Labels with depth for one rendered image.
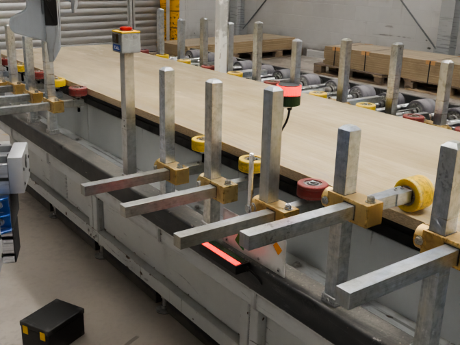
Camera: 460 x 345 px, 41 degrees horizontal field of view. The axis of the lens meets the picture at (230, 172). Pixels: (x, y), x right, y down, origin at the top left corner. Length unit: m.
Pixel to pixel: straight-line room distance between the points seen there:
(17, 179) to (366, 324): 0.86
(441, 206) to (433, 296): 0.18
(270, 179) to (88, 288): 1.62
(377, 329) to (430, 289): 0.19
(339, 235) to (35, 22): 0.82
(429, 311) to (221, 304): 1.20
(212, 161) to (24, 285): 1.57
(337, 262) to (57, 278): 1.91
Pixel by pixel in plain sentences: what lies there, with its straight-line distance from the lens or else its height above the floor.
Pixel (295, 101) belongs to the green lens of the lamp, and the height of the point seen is 1.12.
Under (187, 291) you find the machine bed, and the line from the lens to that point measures 2.53.
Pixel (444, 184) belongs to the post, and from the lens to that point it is 1.17.
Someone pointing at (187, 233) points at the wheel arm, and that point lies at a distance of 1.38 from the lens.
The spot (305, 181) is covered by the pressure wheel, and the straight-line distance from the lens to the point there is 1.60.
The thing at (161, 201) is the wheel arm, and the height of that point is 0.84.
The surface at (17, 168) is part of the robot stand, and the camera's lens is 1.52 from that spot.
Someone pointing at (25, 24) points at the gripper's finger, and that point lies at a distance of 0.83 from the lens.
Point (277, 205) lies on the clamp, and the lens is 1.53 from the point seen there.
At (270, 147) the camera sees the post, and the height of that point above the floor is 1.02.
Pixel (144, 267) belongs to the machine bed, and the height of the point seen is 0.17.
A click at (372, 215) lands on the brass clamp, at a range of 1.31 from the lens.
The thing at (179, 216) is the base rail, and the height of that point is 0.70.
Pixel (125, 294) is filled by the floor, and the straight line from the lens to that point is 2.90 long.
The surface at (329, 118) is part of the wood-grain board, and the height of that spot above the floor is 0.90.
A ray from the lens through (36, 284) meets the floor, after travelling 3.06.
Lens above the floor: 1.43
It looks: 18 degrees down
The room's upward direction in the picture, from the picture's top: 1 degrees clockwise
